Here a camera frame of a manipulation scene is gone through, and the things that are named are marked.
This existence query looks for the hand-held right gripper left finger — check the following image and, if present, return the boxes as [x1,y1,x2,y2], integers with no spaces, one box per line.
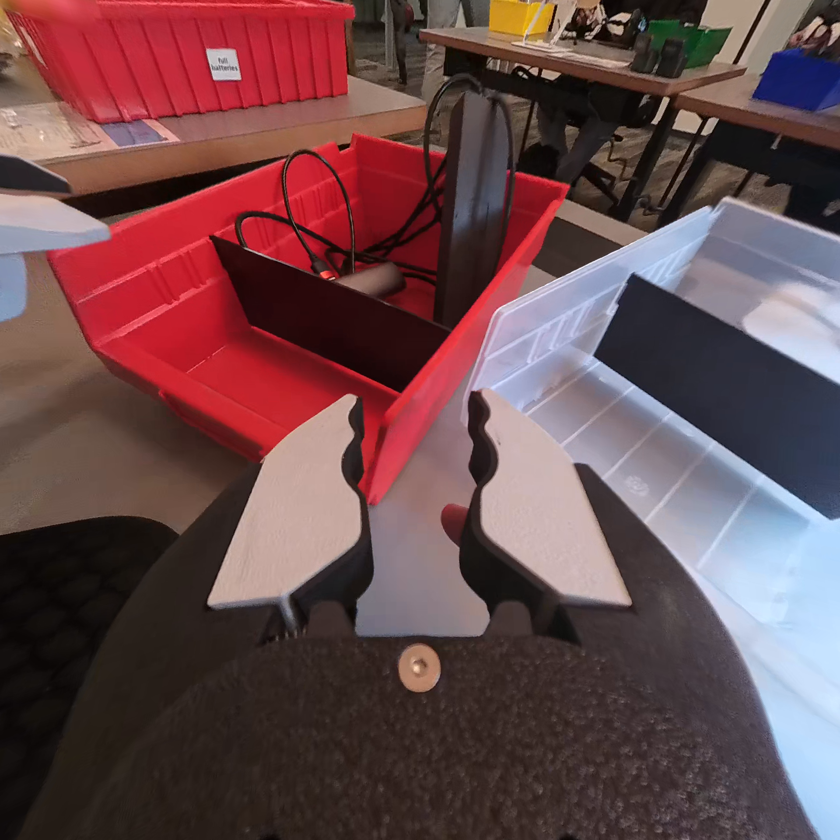
[206,392,375,630]

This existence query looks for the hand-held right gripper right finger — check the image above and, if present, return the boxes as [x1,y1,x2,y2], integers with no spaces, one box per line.
[459,387,634,611]

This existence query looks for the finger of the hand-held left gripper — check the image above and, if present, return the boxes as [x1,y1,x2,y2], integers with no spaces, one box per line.
[0,194,112,324]
[0,154,73,196]

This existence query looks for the small red plastic bin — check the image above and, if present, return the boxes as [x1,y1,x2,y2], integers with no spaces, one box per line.
[47,133,571,508]

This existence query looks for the clear plastic bin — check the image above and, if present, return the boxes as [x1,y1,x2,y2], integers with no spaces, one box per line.
[462,197,840,840]

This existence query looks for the black usb cable red plug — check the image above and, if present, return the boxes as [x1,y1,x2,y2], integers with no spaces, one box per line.
[282,150,358,283]

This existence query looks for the black hub cable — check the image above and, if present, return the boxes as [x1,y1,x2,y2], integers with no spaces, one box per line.
[235,73,519,296]

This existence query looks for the paper sheet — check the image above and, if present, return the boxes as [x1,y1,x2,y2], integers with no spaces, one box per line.
[0,101,179,160]

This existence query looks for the large red tote white label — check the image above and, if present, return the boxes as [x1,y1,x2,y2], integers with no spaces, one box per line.
[7,0,357,126]

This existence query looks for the black divider panel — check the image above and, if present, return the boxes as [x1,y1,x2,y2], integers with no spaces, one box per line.
[210,235,454,393]
[594,274,840,519]
[433,91,517,329]

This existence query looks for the black mesh cushion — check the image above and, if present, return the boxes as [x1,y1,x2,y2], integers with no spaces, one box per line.
[0,515,179,840]

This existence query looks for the wooden desk black legs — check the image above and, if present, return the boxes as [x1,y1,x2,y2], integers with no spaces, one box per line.
[675,72,840,221]
[419,26,749,227]

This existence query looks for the clear acrylic stand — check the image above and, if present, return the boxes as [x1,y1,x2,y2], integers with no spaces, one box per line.
[512,0,580,52]

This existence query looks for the green plastic bin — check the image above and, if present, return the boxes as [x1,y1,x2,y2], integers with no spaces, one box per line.
[646,20,732,70]

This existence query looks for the blue plastic bin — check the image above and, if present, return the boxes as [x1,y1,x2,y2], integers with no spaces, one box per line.
[752,47,840,112]

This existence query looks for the yellow plastic bin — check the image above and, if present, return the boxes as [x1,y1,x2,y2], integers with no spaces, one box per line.
[489,0,557,37]

